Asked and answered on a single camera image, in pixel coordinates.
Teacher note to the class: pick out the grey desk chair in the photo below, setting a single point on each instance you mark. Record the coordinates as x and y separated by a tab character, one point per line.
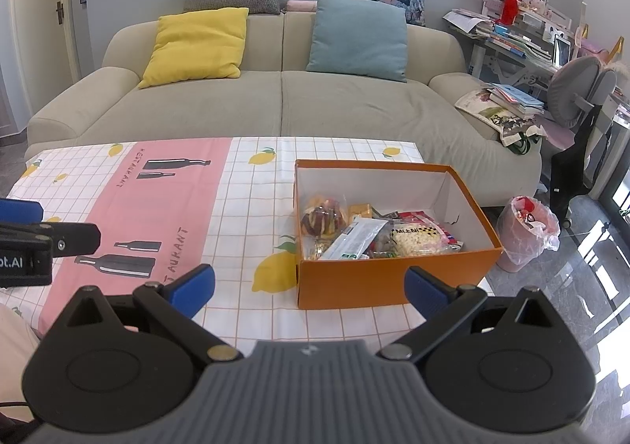
573	85

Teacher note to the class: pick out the stack of magazines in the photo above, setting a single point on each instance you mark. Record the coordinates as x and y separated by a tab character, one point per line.
517	102

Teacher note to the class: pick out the teal cushion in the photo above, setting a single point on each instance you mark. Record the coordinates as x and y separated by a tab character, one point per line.
359	35

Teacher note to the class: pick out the white tablet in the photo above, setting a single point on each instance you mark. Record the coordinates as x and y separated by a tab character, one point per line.
562	50

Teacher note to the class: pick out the yellow cushion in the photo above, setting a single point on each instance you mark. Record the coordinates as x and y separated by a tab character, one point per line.
197	48

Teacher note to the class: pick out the trash bin with pink bag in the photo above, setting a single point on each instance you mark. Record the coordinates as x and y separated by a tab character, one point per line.
526	237

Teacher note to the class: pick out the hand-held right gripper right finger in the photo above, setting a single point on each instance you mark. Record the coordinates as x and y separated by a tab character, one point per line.
423	289

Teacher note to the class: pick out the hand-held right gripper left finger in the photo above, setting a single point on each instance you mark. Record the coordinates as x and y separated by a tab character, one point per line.
192	289

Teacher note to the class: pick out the white puffed snack packet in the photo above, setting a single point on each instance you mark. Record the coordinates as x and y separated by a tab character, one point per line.
416	240

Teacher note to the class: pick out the red paper bag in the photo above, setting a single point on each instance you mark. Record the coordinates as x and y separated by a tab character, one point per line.
509	6

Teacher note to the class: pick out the red snack packet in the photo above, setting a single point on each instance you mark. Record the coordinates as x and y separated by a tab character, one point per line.
418	217

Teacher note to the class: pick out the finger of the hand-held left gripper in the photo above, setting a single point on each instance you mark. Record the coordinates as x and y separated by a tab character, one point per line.
74	236
19	210

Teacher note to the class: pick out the white door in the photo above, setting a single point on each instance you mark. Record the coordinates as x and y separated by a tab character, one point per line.
44	6

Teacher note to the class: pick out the black garment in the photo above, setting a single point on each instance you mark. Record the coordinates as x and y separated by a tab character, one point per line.
571	163

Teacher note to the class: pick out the white study desk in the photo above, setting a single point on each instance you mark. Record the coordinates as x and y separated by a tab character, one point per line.
492	58

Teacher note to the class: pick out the white cabinet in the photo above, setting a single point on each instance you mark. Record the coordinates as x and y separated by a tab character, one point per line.
615	139

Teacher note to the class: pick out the small cola bottle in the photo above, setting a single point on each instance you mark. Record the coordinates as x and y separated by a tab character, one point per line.
381	244

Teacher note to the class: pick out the clear dried fruit bag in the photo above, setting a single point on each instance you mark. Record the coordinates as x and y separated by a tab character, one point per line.
322	220

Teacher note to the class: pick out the orange cardboard box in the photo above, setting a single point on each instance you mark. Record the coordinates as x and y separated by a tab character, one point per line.
369	281

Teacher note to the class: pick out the pale blue snack packet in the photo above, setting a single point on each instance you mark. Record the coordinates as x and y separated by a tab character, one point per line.
354	237

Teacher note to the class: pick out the pink cloth bag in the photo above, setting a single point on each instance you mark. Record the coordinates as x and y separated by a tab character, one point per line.
598	48

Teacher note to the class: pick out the pink desk shelf organizer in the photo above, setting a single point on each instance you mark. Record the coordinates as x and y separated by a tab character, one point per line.
541	11

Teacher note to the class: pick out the beige sofa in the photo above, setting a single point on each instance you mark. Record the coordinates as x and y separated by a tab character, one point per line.
344	104

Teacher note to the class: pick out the pink bolster roll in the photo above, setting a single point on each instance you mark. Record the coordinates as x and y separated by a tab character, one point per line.
300	6

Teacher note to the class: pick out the pink and white checked tablecloth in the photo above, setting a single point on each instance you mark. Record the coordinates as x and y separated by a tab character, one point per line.
246	198

